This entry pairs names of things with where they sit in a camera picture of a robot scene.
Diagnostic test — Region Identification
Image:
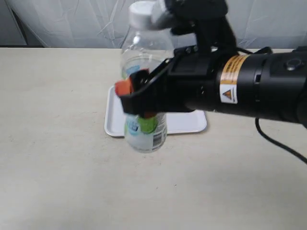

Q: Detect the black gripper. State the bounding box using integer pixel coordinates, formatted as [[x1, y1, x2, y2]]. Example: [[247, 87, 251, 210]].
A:
[[114, 46, 225, 118]]

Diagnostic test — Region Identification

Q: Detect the clear plastic bottle white cap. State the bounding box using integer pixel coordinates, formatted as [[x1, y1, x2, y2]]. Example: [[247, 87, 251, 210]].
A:
[[121, 0, 173, 153]]

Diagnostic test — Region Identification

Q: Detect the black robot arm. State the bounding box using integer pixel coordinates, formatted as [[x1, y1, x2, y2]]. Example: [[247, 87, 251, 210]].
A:
[[115, 49, 307, 125]]

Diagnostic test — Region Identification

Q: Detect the white plastic tray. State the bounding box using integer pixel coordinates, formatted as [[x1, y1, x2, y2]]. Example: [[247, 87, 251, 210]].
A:
[[104, 86, 207, 138]]

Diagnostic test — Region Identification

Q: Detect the white backdrop cloth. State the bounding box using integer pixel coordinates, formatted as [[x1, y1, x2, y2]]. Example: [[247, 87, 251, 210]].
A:
[[0, 0, 307, 48]]

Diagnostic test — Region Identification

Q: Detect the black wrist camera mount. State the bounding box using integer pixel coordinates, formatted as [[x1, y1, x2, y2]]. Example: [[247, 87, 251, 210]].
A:
[[151, 0, 237, 54]]

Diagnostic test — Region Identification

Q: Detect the black cable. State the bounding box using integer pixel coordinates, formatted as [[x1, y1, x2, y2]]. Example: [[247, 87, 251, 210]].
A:
[[254, 117, 307, 165]]

